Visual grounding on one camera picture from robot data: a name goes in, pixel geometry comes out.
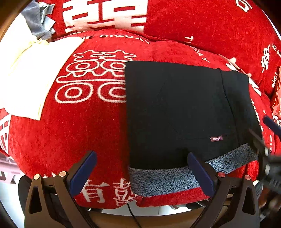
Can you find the black pants with grey lining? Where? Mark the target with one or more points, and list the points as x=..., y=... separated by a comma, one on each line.
x=175, y=109

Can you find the red printed seat cushion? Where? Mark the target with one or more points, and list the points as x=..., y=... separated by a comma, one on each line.
x=87, y=136

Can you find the grey fleece cloth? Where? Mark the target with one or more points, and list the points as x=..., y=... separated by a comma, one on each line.
x=35, y=19

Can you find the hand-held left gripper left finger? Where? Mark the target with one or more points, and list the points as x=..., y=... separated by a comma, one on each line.
x=82, y=175

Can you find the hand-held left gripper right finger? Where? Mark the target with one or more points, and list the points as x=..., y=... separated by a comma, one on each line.
x=200, y=175

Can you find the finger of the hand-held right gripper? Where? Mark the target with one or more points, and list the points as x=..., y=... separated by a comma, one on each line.
x=259, y=143
x=273, y=125

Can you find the wooden sofa frame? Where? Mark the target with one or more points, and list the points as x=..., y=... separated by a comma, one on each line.
x=164, y=219

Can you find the person's right hand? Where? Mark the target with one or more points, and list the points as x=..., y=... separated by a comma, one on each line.
x=271, y=203

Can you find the red printed back cushion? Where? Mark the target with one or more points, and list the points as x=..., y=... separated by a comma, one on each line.
x=208, y=24
x=105, y=13

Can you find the cream white cloth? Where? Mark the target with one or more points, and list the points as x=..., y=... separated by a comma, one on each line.
x=33, y=72

